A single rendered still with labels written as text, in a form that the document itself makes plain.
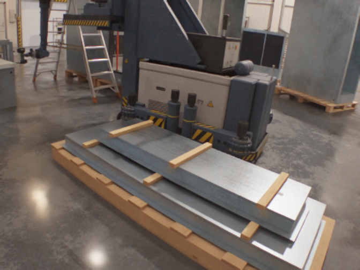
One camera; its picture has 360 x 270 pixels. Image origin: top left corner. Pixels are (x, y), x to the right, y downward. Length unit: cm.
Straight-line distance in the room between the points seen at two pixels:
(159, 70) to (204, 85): 52
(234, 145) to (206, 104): 53
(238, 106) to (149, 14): 135
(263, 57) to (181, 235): 693
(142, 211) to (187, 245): 37
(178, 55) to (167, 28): 31
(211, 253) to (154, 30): 221
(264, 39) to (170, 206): 684
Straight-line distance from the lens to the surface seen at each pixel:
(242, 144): 228
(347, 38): 618
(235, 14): 731
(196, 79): 256
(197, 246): 154
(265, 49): 800
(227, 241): 153
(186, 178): 172
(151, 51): 289
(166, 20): 279
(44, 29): 441
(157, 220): 166
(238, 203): 158
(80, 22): 333
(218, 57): 262
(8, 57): 707
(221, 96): 248
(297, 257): 149
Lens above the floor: 124
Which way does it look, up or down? 22 degrees down
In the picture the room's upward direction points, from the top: 6 degrees clockwise
